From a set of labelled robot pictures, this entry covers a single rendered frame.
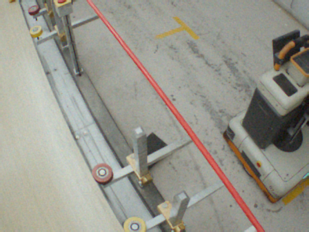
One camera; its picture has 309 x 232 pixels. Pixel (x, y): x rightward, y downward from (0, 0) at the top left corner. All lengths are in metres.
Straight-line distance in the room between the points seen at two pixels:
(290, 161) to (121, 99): 1.39
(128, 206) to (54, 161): 0.41
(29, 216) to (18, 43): 1.01
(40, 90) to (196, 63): 1.62
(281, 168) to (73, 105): 1.34
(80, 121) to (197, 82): 1.24
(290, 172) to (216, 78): 1.10
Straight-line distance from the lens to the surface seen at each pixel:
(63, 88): 1.82
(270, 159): 2.02
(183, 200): 0.88
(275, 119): 1.73
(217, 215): 2.09
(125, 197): 1.44
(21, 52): 1.73
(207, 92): 2.54
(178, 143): 1.33
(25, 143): 1.34
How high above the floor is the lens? 1.98
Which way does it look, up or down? 57 degrees down
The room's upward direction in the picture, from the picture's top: straight up
